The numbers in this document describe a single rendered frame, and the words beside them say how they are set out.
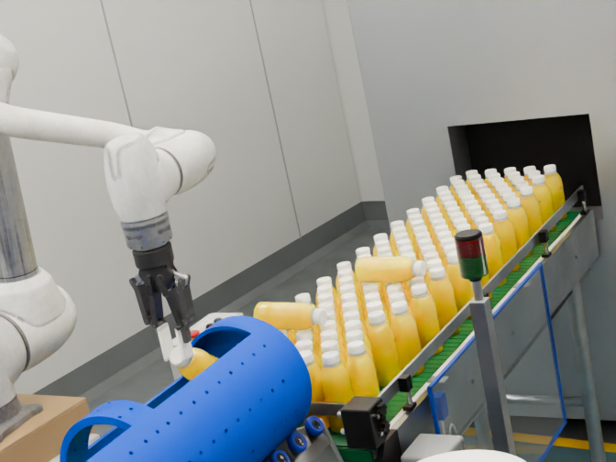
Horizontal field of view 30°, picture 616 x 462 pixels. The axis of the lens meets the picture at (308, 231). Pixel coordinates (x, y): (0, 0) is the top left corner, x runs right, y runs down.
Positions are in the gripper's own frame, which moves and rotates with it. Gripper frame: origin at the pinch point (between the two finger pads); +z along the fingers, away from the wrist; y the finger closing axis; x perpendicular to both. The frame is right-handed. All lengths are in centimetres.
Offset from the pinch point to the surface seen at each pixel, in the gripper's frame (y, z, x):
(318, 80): -223, 27, 452
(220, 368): 8.2, 6.0, 1.4
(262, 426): 14.4, 18.4, 2.3
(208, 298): -237, 116, 312
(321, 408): 8.1, 30.2, 32.8
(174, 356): -0.6, 2.6, -0.4
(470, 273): 36, 9, 61
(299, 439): 11.0, 29.8, 18.0
